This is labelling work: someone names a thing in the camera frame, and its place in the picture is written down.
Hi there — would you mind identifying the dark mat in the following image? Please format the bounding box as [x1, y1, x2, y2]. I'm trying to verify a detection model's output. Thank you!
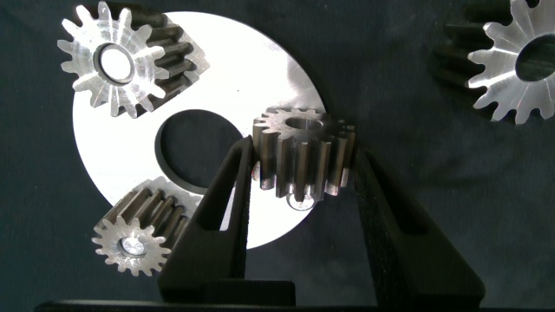
[0, 0, 555, 309]

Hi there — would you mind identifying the round white plate with pins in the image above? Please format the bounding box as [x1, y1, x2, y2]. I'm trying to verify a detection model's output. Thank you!
[72, 11, 327, 250]

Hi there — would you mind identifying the large steel gear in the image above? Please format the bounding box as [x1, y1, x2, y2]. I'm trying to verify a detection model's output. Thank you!
[428, 0, 555, 126]

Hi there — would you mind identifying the small steel gear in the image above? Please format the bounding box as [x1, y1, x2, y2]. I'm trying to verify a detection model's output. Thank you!
[56, 0, 211, 120]
[91, 176, 205, 277]
[251, 107, 357, 204]

